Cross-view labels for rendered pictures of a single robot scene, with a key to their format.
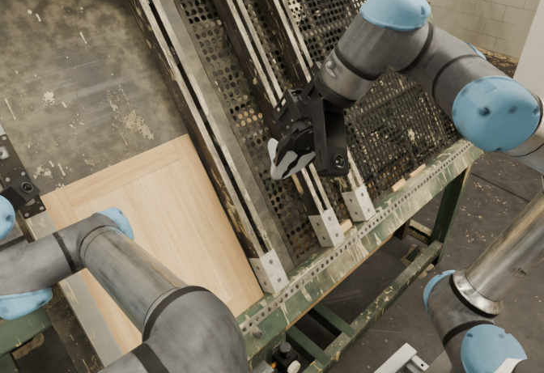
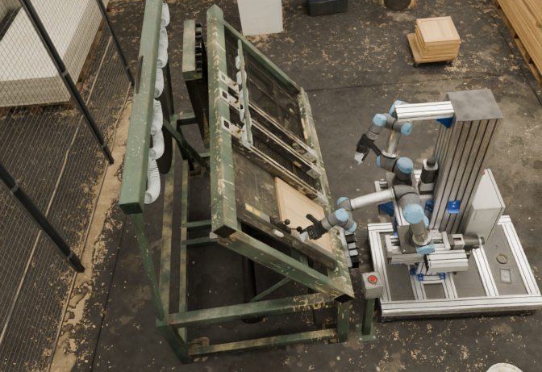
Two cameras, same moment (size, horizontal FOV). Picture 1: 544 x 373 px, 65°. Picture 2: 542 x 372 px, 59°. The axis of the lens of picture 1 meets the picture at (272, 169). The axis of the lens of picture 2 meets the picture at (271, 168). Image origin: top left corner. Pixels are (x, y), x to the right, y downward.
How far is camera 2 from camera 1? 268 cm
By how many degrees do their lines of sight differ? 35
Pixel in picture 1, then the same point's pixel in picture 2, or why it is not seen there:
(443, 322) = (389, 166)
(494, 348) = (404, 162)
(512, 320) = (352, 151)
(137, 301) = (385, 197)
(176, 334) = (405, 189)
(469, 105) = (404, 131)
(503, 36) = not seen: outside the picture
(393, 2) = (383, 120)
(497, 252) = (391, 142)
